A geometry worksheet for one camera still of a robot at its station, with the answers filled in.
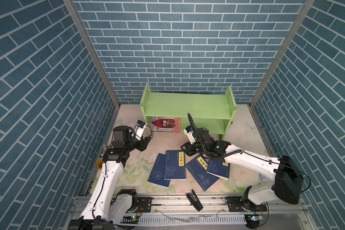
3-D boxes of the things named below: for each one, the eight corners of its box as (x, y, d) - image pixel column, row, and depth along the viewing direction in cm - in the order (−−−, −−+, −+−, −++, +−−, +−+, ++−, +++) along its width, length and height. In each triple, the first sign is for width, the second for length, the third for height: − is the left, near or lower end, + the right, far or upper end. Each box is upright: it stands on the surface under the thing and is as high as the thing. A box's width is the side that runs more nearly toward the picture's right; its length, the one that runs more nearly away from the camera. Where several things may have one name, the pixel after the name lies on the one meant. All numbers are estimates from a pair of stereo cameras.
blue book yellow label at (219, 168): (205, 173, 87) (206, 171, 84) (209, 157, 94) (210, 155, 91) (226, 181, 84) (228, 179, 81) (229, 164, 91) (230, 161, 88)
